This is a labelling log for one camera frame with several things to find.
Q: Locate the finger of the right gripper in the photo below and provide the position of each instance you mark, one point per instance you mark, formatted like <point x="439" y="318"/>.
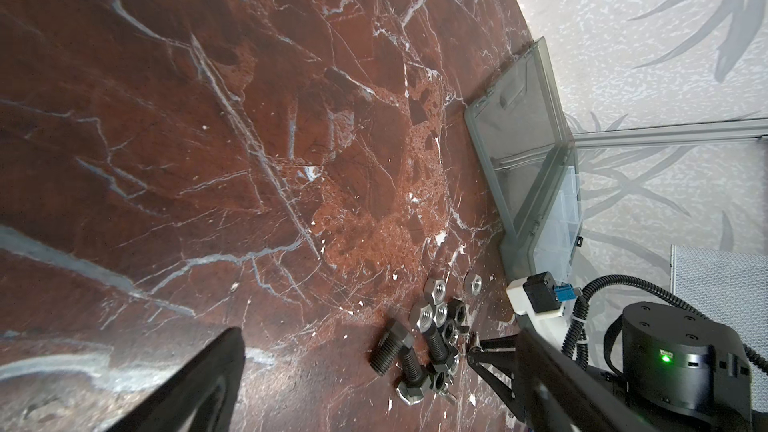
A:
<point x="502" y="346"/>
<point x="511" y="395"/>

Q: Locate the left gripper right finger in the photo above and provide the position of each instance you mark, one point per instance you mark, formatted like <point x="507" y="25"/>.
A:
<point x="560" y="396"/>

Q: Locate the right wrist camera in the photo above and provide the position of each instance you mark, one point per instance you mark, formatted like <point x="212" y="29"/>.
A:
<point x="542" y="304"/>

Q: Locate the grey plastic organizer box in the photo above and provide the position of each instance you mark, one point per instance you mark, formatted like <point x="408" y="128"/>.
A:
<point x="528" y="156"/>

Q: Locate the white wire mesh basket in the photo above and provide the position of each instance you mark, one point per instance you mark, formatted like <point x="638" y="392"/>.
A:
<point x="728" y="287"/>

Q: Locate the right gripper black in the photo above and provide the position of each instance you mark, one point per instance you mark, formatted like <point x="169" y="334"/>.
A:
<point x="678" y="368"/>

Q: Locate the silver hex nut threaded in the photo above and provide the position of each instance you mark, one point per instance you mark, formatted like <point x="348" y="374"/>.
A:
<point x="435" y="290"/>

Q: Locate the aluminium frame rail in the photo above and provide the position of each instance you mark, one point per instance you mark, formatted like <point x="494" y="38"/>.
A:
<point x="676" y="135"/>

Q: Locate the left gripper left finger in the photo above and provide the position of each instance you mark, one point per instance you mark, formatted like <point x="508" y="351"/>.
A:
<point x="201" y="396"/>

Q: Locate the black hex bolt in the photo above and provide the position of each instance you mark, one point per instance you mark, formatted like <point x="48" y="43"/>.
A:
<point x="443" y="357"/>
<point x="396" y="337"/>
<point x="415" y="382"/>

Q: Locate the black hex nut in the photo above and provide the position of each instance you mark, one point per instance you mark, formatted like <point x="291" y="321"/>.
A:
<point x="457" y="312"/>

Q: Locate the silver hex nut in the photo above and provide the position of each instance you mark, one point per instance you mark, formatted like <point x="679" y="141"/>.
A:
<point x="473" y="284"/>

